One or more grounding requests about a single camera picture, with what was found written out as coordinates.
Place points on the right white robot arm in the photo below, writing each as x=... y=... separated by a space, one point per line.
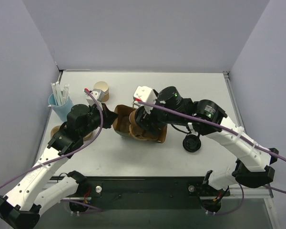
x=205 y=118

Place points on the brown paper coffee cup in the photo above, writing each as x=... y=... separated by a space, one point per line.
x=133 y=119

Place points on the stack of black lids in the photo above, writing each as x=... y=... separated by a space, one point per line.
x=192 y=143

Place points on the light blue straw holder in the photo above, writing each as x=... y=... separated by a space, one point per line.
x=61 y=111

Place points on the green paper bag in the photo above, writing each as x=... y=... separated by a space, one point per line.
x=123 y=110

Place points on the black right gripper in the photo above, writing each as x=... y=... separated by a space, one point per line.
x=145 y=118

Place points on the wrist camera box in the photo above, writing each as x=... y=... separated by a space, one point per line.
x=94 y=97
x=144 y=94

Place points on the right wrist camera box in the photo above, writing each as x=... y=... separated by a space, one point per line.
x=144 y=94

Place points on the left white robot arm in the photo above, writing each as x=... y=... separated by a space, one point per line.
x=23 y=206

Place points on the stack of brown paper cups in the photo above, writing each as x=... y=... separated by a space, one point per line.
x=103 y=89

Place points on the single brown pulp cup carrier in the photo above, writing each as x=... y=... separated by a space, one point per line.
x=142 y=136

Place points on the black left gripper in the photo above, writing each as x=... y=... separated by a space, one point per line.
x=103 y=114

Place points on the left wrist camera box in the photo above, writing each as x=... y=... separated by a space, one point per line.
x=94 y=97

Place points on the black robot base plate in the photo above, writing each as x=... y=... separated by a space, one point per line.
x=110 y=193

